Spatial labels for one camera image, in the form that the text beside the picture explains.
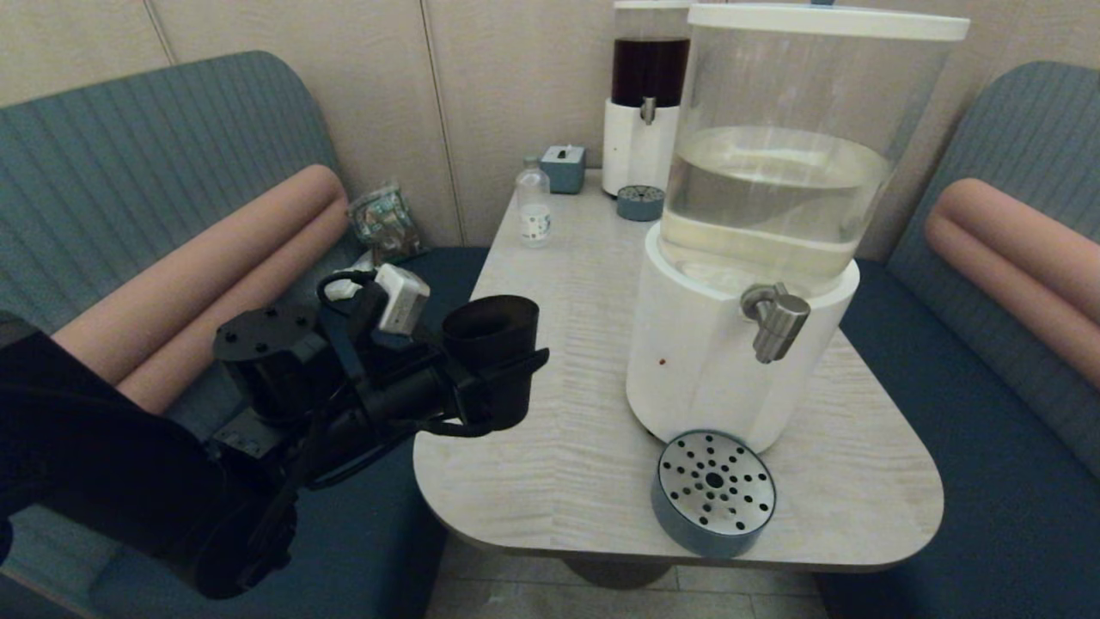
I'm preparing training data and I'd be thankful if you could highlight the clear water dispenser white base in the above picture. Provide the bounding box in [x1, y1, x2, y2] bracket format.
[626, 3, 970, 454]

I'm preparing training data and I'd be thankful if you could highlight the teal upholstered booth bench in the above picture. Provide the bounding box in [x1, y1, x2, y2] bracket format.
[0, 50, 489, 619]
[812, 60, 1100, 619]

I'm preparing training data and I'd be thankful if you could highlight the black plastic cup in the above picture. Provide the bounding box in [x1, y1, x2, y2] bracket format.
[442, 295, 541, 431]

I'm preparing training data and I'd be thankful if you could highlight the large blue steel drip tray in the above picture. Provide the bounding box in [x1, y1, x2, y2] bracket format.
[651, 430, 777, 560]

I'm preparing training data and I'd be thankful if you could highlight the pink bolster cushion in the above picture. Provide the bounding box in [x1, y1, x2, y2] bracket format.
[924, 178, 1100, 389]
[52, 163, 349, 414]

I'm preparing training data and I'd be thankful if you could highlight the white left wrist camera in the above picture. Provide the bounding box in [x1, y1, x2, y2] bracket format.
[376, 263, 431, 336]

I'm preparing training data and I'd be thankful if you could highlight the blue tissue box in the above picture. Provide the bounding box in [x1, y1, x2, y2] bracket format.
[541, 144, 586, 194]

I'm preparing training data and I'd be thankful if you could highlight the steel water dispenser tap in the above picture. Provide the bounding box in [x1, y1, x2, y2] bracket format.
[741, 282, 811, 365]

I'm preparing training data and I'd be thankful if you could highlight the dark drink dispenser white base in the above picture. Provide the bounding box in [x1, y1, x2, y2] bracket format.
[601, 0, 693, 197]

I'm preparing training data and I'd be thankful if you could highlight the crumpled white tissue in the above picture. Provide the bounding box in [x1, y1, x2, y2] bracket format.
[320, 251, 379, 302]

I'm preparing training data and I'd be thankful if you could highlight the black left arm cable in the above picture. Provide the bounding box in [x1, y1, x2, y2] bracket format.
[301, 270, 499, 491]

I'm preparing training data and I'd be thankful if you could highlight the clear snack bag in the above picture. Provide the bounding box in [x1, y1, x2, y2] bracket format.
[346, 182, 425, 266]

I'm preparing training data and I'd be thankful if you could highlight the clear plastic bottle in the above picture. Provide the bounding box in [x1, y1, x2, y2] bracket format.
[516, 156, 552, 248]

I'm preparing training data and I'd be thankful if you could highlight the small blue drip tray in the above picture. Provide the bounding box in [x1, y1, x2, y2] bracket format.
[616, 184, 665, 222]

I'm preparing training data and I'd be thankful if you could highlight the brass table pedestal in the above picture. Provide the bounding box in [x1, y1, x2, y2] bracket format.
[563, 557, 675, 591]

